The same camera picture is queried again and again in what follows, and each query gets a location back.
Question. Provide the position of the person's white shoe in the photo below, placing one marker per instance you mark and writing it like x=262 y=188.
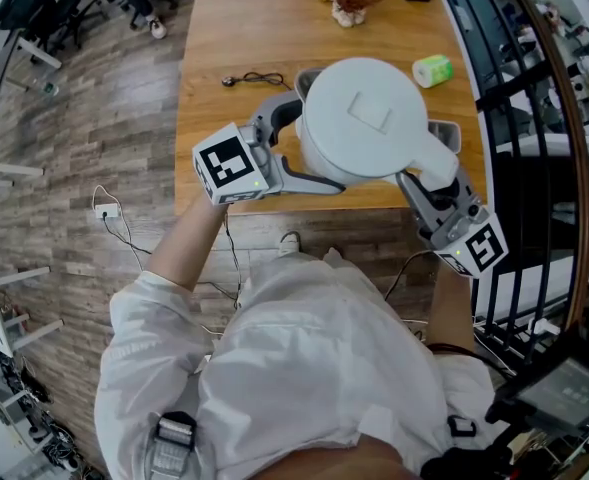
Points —
x=290 y=243

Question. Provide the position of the white plastic container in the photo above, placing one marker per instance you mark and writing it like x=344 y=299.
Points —
x=446 y=135

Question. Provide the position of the black office chair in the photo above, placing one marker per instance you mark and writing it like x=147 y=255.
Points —
x=64 y=3

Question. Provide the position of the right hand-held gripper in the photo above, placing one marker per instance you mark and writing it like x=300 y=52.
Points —
x=484 y=248

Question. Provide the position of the person's white shirt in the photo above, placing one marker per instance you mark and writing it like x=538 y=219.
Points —
x=299 y=358

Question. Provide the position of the white power strip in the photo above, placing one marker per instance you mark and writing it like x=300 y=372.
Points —
x=107 y=211

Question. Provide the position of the white electric kettle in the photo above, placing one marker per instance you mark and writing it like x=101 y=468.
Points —
x=364 y=118

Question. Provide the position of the person's left forearm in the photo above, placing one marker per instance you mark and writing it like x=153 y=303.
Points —
x=189 y=248

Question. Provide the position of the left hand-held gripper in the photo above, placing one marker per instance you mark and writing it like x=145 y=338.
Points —
x=224 y=165

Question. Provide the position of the green paper roll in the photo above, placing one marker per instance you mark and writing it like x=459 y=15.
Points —
x=433 y=71

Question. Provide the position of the black metal railing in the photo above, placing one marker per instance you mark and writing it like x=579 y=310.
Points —
x=524 y=118

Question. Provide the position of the black chest-mounted device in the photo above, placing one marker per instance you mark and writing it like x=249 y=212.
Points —
x=559 y=393

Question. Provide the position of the person's head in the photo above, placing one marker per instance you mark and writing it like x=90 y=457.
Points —
x=334 y=460

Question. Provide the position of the person's right forearm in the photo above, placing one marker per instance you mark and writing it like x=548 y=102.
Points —
x=451 y=308

